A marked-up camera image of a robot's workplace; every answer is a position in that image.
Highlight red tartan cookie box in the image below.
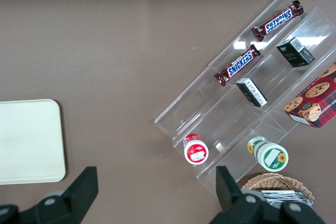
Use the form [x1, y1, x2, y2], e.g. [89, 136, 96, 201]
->
[283, 61, 336, 129]

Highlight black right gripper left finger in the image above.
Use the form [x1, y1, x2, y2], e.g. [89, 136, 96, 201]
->
[0, 166, 99, 224]

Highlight small black carton box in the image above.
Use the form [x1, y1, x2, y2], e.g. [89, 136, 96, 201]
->
[276, 36, 316, 68]
[235, 78, 268, 108]

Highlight light wicker basket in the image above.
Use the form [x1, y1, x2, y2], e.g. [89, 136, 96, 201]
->
[241, 173, 314, 206]

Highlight green sunflower lid jar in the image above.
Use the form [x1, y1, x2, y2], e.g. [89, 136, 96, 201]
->
[247, 135, 289, 173]

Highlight clear acrylic tiered display stand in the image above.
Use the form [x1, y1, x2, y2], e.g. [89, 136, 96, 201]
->
[154, 0, 336, 200]

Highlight cream rectangular serving tray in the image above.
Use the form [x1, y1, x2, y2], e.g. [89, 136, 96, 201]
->
[0, 99, 66, 185]

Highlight Snickers chocolate bar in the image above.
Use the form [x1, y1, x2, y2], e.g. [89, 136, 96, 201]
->
[251, 0, 306, 42]
[214, 44, 261, 87]

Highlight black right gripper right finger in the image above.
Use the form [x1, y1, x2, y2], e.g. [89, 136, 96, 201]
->
[208, 166, 326, 224]

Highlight red lid small jar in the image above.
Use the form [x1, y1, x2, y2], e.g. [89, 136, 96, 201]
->
[183, 133, 209, 166]

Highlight stacked aluminium foil trays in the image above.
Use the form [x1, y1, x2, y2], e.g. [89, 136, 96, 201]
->
[259, 189, 313, 210]

